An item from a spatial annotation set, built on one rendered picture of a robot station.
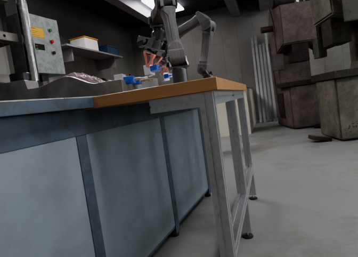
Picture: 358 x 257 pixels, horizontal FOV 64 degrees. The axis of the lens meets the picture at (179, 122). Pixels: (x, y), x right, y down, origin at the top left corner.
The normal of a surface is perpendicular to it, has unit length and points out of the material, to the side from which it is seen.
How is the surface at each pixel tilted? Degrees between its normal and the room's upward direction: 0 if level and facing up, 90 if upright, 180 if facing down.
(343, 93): 90
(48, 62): 90
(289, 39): 92
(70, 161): 90
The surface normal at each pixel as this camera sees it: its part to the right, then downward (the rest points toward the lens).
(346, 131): -0.09, 0.08
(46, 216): 0.91, -0.11
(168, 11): 0.18, -0.14
